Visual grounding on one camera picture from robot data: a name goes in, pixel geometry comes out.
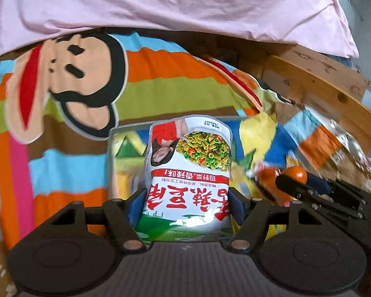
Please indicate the metal tray with dinosaur cloth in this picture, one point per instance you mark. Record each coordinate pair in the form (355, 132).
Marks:
(258, 142)

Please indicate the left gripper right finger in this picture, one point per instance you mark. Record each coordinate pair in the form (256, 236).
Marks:
(254, 217)

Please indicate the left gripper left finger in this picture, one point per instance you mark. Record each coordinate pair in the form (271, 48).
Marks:
(119, 218)

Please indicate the yellow snack pack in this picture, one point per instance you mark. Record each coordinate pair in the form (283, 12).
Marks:
(250, 189)

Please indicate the pink bed sheet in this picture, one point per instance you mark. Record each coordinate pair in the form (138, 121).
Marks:
(320, 25)

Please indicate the wooden cabinet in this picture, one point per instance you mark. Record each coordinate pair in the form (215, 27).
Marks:
(343, 77)

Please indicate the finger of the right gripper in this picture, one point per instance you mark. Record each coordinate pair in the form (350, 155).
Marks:
(303, 193)
(323, 186)

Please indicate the brown monkey print blanket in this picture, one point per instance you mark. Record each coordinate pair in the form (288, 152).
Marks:
(60, 99)

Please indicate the small orange mandarin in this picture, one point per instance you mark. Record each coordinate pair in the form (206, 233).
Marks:
(297, 173)

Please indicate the orange chicken foot pack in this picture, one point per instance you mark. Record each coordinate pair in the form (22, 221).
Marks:
(266, 180)

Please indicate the white green vegetable snack bag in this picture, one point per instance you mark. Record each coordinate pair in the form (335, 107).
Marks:
(187, 176)

